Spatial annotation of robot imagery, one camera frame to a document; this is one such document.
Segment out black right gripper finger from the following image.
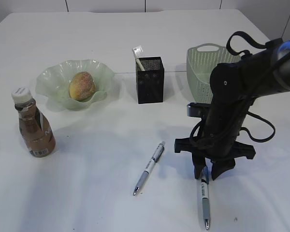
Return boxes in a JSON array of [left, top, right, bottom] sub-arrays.
[[211, 158, 235, 181], [192, 154, 206, 179]]

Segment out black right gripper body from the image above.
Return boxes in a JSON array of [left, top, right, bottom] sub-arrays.
[[174, 54, 275, 160]]

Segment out blue white gel pen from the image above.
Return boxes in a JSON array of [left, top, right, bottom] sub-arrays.
[[200, 166, 211, 231]]

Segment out cream ballpoint pen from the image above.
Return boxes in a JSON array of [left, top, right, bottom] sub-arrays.
[[135, 58, 145, 72]]

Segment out clear plastic ruler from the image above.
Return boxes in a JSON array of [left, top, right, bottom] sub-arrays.
[[132, 46, 143, 59]]

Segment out sugared bread loaf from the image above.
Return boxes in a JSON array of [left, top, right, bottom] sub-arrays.
[[69, 72, 96, 101]]

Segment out brown Nescafe coffee bottle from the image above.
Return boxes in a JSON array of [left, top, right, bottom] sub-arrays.
[[11, 87, 56, 158]]

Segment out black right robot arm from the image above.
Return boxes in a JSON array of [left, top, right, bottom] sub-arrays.
[[174, 39, 290, 179]]

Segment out green plastic woven basket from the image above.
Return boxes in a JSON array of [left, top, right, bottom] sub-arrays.
[[186, 43, 240, 104]]

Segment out black mesh pen holder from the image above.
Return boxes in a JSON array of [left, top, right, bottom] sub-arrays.
[[135, 57, 164, 104]]

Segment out green wavy glass plate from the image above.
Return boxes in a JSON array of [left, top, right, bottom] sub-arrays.
[[35, 59, 115, 110]]

